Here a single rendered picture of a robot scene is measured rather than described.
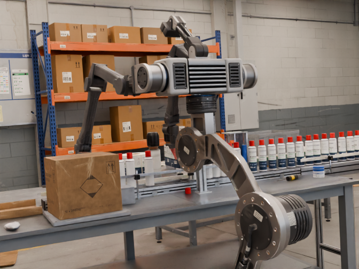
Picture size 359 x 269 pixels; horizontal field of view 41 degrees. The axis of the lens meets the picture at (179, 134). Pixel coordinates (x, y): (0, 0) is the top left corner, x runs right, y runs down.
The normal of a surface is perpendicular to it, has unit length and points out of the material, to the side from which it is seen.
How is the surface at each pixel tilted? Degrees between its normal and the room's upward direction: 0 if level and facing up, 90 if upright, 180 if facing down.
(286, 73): 90
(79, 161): 90
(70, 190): 90
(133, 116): 89
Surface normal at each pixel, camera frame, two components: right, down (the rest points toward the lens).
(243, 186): -0.84, 0.08
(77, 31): 0.59, 0.00
